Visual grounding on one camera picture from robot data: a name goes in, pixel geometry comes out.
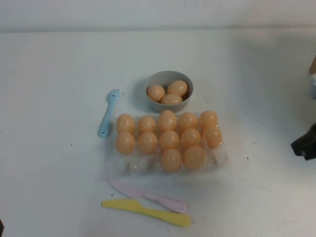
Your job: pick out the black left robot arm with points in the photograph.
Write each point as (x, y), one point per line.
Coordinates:
(1, 229)

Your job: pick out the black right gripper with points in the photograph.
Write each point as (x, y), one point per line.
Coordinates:
(306, 145)

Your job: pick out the clear plastic egg tray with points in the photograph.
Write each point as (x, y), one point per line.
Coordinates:
(134, 165)

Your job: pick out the yellow plastic knife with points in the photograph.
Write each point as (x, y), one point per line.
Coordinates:
(123, 205)

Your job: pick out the brown cardboard box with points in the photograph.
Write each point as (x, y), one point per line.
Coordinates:
(313, 64)

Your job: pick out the tan plastic egg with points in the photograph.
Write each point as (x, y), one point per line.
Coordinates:
(169, 139)
(187, 121)
(125, 142)
(147, 142)
(177, 88)
(171, 99)
(212, 136)
(146, 124)
(125, 123)
(208, 118)
(156, 93)
(190, 137)
(167, 121)
(194, 157)
(171, 159)

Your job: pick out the pink plastic knife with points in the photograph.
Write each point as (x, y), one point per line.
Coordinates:
(133, 191)

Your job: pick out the light blue plastic fork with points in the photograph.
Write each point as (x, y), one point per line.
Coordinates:
(106, 123)

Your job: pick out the grey round bowl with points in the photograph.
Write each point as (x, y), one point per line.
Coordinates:
(168, 107)

